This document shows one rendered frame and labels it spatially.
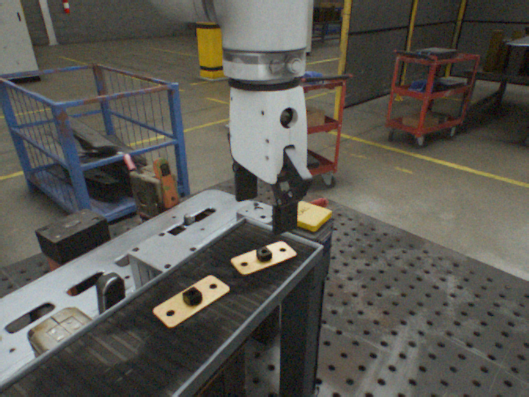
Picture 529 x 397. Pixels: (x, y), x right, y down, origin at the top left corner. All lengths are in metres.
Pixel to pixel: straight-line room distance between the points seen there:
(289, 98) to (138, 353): 0.29
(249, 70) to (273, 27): 0.04
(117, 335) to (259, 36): 0.32
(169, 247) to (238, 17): 0.39
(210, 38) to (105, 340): 7.41
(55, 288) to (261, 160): 0.52
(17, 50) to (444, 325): 8.26
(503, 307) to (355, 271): 0.41
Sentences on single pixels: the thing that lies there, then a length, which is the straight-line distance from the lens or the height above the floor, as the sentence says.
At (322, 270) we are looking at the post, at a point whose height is 1.06.
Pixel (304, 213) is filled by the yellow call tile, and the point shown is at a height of 1.16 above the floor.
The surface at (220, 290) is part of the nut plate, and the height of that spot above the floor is 1.16.
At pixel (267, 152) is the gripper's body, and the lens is 0.39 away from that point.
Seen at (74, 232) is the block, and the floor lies 1.03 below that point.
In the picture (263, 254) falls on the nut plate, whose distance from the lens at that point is 0.50.
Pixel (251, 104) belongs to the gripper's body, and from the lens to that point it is 0.40.
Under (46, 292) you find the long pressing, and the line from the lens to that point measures 0.80.
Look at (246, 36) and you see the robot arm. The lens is 0.37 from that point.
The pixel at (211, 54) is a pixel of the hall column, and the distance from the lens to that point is 7.76.
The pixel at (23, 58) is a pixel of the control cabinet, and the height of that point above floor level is 0.42.
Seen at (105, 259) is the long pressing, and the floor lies 1.00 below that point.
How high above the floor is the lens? 1.47
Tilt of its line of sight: 29 degrees down
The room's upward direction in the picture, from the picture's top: straight up
